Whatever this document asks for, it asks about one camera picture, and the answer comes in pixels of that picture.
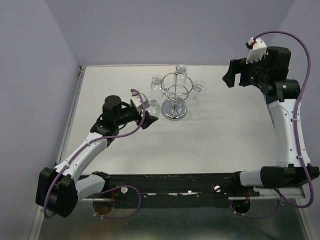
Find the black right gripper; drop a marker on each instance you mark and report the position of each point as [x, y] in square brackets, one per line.
[236, 66]

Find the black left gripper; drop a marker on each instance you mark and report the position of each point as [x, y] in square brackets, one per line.
[148, 120]

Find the clear wine glass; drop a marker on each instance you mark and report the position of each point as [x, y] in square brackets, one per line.
[181, 77]
[199, 87]
[153, 108]
[156, 83]

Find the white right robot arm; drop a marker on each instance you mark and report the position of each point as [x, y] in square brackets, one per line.
[281, 97]

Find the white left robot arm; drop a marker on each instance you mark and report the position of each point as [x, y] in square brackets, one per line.
[60, 188]

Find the chrome wine glass rack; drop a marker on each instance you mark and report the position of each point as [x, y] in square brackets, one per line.
[174, 107]

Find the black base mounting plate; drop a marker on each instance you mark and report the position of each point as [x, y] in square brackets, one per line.
[168, 191]

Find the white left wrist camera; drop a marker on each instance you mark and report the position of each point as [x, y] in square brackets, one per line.
[138, 101]

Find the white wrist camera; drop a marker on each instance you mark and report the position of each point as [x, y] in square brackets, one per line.
[138, 101]
[257, 49]

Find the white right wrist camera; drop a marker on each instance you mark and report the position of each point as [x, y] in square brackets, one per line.
[257, 49]

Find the left aluminium frame rail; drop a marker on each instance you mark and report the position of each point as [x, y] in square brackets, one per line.
[70, 119]

